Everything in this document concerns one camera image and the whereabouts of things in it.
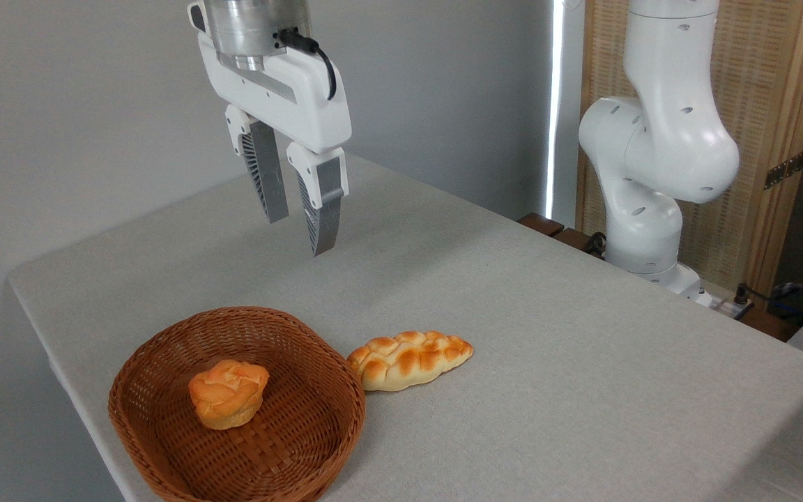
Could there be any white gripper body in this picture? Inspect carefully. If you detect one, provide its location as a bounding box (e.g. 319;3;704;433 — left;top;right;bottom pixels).
197;31;352;155

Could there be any dark brown wooden block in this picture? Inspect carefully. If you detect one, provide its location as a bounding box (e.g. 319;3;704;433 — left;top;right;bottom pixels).
555;227;606;260
517;213;565;238

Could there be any long braided bread loaf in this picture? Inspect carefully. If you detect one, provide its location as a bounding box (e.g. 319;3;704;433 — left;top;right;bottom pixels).
346;330;474;393

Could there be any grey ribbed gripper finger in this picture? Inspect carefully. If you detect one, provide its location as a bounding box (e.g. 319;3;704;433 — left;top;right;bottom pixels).
286;142;349;257
225;105;290;225

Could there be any black cable with plug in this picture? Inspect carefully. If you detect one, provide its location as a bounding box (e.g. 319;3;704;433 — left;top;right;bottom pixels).
733;282;803;330

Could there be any dark metal screen hinge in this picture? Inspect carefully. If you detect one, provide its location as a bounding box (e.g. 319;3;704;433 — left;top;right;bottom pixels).
764;150;803;190

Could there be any brown wicker basket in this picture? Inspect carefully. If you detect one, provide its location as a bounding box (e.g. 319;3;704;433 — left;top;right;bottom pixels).
108;307;366;502

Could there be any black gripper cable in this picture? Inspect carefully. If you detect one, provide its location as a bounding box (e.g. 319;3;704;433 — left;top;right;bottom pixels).
277;27;337;101

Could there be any round orange bread roll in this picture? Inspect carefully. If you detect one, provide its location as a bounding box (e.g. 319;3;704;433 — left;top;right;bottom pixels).
188;360;270;430

